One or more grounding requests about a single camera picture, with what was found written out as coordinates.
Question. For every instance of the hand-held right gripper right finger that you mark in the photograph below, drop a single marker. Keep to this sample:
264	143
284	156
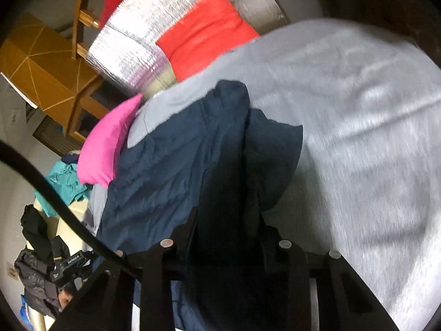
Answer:
293	269

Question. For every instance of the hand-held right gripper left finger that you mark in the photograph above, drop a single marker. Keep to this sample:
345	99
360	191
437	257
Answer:
162	275

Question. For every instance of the navy blue jacket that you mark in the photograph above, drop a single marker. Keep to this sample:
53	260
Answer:
165	165

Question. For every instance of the dark puffy jacket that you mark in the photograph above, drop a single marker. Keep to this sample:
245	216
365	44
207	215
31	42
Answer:
34	279

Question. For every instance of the cream mattress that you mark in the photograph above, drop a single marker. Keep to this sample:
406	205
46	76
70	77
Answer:
74	222

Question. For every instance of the black cloth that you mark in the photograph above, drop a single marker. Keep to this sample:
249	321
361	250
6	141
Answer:
36	227

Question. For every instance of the teal garment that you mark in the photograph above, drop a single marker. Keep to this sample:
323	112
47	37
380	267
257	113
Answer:
65	182

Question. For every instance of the pink pillow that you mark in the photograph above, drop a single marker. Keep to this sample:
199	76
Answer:
103	144

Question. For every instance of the dark floor mat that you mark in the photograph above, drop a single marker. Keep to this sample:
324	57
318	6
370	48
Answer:
55	134

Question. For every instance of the grey bed sheet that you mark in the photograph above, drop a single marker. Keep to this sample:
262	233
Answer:
361	127

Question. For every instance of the beige cushion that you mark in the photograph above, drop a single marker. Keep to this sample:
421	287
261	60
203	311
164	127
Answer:
162	81

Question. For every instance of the wooden table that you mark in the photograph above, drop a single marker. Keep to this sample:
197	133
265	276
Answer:
41	62

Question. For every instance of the silver quilted foil mat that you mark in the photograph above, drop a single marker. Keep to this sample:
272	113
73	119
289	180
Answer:
137	41

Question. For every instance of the wooden chair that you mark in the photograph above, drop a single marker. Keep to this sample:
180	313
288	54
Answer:
82	17

